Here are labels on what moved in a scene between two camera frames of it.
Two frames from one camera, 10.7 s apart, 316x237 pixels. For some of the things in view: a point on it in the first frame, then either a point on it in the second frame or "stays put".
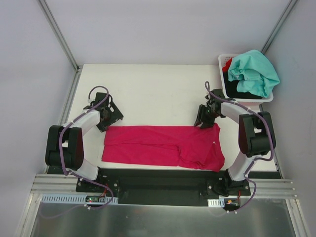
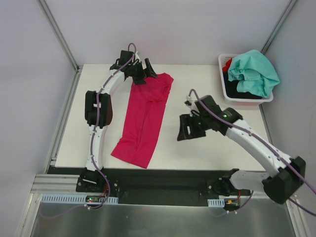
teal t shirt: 255,72 stays put
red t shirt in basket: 225,68 stays put
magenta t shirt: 169,145 to 144,118
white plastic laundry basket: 223,58 stays put
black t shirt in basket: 231,90 stays put
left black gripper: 112,116 to 139,73
